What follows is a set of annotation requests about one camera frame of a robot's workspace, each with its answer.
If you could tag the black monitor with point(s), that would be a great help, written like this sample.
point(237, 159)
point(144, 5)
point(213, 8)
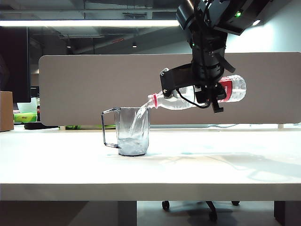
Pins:
point(14, 66)

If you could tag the table leg panel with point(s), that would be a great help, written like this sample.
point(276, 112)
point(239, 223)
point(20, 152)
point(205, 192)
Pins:
point(127, 213)
point(287, 213)

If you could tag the clear faceted plastic mug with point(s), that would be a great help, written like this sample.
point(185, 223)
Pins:
point(131, 148)

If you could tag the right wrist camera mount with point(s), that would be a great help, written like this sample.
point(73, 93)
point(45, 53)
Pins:
point(178, 77)

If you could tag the green tissue box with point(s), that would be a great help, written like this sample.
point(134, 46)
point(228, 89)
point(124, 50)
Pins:
point(24, 117)

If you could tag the clear mineral water bottle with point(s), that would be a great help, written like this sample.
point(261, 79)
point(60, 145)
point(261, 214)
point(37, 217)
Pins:
point(236, 87)

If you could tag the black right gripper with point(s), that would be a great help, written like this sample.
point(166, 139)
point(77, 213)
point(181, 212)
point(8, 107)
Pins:
point(207, 63)

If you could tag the white tissue sheet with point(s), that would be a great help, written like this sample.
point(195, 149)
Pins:
point(27, 106)

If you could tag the long brown desk partition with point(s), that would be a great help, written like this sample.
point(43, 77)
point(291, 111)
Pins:
point(94, 89)

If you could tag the long ceiling light strip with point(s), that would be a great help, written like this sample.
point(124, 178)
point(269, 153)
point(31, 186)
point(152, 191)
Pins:
point(89, 23)

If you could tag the green flat packet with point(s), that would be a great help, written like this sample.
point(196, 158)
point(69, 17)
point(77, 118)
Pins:
point(89, 126)

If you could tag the black office chair base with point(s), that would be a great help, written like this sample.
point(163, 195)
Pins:
point(210, 207)

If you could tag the brown cardboard box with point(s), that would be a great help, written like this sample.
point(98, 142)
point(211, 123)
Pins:
point(5, 110)

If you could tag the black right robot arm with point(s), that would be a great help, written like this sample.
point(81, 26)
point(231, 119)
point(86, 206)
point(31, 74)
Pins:
point(188, 16)

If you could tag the dark cola bottle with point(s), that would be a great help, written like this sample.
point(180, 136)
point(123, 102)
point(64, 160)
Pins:
point(38, 114)

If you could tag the black flat desk object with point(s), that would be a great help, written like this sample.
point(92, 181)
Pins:
point(40, 126)

